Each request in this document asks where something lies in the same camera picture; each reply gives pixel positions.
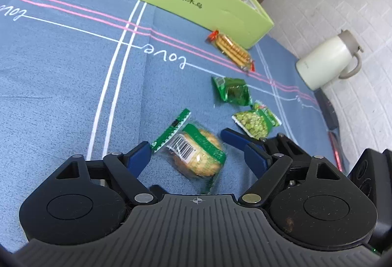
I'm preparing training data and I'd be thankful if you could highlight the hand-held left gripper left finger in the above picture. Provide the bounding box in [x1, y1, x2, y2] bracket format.
[55, 141, 157, 206]

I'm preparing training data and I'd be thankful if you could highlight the dark object with red stripe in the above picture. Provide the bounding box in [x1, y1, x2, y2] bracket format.
[315, 91, 347, 170]

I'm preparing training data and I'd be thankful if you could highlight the round cracker green packet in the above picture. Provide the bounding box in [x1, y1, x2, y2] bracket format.
[151, 108, 227, 192]

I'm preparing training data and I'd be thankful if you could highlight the red biscuit packet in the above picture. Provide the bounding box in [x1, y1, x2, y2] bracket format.
[207, 30, 256, 72]

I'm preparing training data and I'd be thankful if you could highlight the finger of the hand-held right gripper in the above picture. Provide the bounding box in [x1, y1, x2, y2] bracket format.
[220, 129, 311, 168]

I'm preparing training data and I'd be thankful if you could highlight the white thermos jug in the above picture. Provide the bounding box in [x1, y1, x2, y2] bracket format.
[295, 30, 365, 91]

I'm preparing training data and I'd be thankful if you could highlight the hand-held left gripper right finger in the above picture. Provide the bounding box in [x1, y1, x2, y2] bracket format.
[239, 143, 346, 206]

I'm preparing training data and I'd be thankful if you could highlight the blue printed tablecloth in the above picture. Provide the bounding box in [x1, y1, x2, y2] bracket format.
[0, 0, 346, 255]

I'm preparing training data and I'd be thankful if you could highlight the green pea packet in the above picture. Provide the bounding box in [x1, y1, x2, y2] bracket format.
[232, 101, 282, 138]

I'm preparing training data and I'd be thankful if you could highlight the dark green snack packet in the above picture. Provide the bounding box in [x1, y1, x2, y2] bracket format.
[211, 76, 252, 106]

